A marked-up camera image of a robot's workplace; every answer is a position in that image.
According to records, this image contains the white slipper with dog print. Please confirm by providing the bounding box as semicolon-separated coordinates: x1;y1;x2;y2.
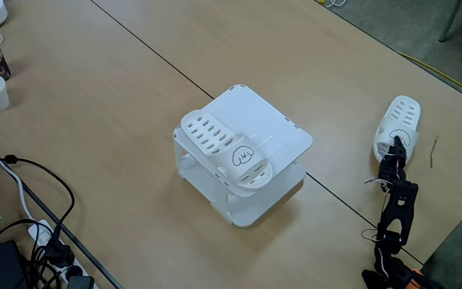
373;95;422;164
180;108;274;192

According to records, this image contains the white two-tier shoe rack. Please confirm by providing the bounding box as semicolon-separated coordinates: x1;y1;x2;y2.
173;83;314;229

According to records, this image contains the orange and black clamp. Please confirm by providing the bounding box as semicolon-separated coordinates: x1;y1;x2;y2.
410;267;427;289

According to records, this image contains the grey chair leg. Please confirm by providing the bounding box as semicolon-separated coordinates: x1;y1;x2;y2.
438;0;462;43

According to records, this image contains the black power adapter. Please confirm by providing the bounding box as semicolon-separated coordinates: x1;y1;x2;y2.
66;275;95;289

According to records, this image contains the black plug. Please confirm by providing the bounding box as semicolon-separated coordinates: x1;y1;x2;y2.
44;239;75;269

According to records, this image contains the white power strip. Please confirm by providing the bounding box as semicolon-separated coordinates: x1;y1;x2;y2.
27;219;99;289

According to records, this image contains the black power brick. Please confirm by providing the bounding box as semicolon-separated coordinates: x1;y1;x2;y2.
0;240;28;289

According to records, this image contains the thin brown wire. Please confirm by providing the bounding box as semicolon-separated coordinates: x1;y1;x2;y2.
429;134;440;169

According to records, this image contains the yellow cable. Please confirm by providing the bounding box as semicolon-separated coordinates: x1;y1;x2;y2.
398;51;462;106

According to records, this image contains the black cable with connector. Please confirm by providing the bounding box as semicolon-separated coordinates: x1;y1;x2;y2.
0;154;75;258

